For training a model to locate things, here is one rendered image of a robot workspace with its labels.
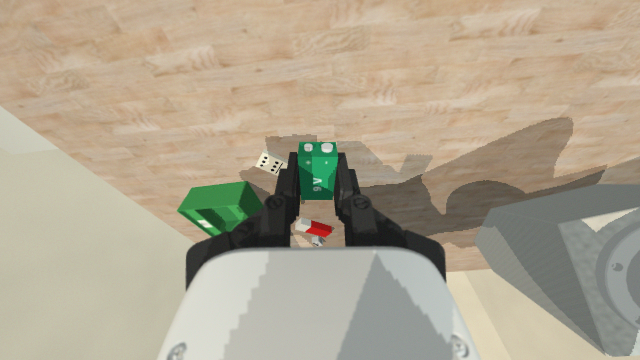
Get green rack of bins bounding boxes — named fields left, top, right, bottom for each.
left=177, top=181, right=263, bottom=237

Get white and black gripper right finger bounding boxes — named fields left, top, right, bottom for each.
left=333, top=152, right=447, bottom=284

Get green 9v battery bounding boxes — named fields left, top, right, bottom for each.
left=298, top=142, right=338, bottom=200

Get white domino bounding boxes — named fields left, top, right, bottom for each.
left=256, top=149, right=288, bottom=176

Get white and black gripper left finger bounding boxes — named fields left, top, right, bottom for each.
left=186, top=152, right=301, bottom=292

